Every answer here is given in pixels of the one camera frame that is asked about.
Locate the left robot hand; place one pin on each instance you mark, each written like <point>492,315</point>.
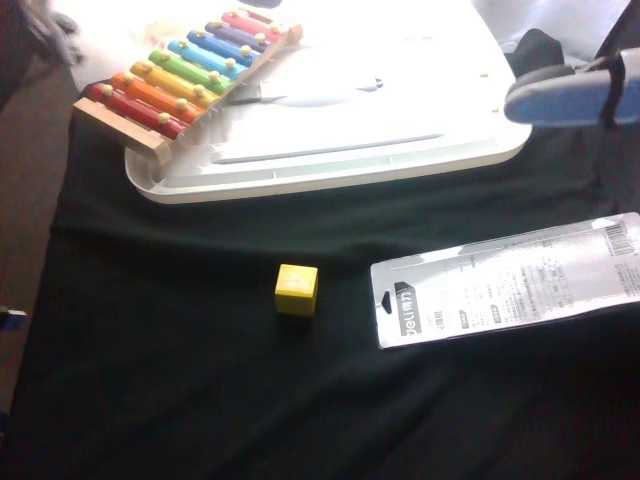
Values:
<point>57,30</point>

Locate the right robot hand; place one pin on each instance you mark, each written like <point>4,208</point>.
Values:
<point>560,97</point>

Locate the rainbow wooden toy xylophone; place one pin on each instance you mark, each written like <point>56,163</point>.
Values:
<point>165,80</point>

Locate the silver blister pack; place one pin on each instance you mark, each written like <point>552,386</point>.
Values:
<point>500,285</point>

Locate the white plastic box lid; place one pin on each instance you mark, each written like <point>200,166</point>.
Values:
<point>375,125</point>

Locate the yellow wooden cube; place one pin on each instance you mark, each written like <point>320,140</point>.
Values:
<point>296,290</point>

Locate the black table cloth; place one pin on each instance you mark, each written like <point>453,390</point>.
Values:
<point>300,410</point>

